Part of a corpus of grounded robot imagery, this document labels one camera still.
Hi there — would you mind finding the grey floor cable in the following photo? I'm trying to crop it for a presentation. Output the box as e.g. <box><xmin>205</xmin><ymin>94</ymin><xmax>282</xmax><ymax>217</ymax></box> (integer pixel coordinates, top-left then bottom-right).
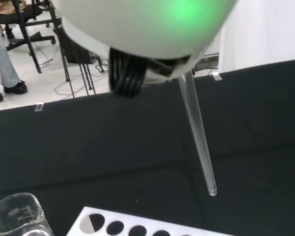
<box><xmin>54</xmin><ymin>71</ymin><xmax>109</xmax><ymax>95</ymax></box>

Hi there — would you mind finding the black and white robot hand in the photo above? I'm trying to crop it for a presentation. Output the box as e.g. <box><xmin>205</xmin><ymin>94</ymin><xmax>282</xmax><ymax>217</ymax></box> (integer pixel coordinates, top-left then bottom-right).
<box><xmin>50</xmin><ymin>0</ymin><xmax>238</xmax><ymax>99</ymax></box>

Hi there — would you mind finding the person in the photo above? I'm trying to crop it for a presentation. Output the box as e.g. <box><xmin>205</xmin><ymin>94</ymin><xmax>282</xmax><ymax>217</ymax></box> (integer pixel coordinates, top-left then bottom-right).
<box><xmin>0</xmin><ymin>0</ymin><xmax>28</xmax><ymax>103</ymax></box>

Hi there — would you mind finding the black cloth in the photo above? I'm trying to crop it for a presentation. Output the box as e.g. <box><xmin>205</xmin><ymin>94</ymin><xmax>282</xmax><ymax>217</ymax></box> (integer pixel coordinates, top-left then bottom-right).
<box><xmin>0</xmin><ymin>58</ymin><xmax>295</xmax><ymax>236</ymax></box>

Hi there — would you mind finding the white test tube rack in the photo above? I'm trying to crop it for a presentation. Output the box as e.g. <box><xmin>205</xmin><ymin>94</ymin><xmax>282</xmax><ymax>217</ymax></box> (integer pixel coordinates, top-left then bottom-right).
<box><xmin>65</xmin><ymin>206</ymin><xmax>219</xmax><ymax>236</ymax></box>

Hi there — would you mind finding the clear glass beaker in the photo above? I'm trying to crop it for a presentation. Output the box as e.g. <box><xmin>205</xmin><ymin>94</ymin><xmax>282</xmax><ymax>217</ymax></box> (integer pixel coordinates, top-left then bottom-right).
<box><xmin>0</xmin><ymin>193</ymin><xmax>55</xmax><ymax>236</ymax></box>

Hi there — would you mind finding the black tripod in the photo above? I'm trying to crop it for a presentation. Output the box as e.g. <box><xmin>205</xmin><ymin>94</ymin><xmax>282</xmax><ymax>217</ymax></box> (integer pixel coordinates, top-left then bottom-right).
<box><xmin>16</xmin><ymin>0</ymin><xmax>43</xmax><ymax>74</ymax></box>
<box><xmin>48</xmin><ymin>0</ymin><xmax>97</xmax><ymax>98</ymax></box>

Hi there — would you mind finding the black office chair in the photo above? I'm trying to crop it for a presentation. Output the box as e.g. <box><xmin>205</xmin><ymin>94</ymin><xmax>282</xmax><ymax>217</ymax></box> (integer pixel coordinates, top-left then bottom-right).
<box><xmin>0</xmin><ymin>0</ymin><xmax>57</xmax><ymax>52</ymax></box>

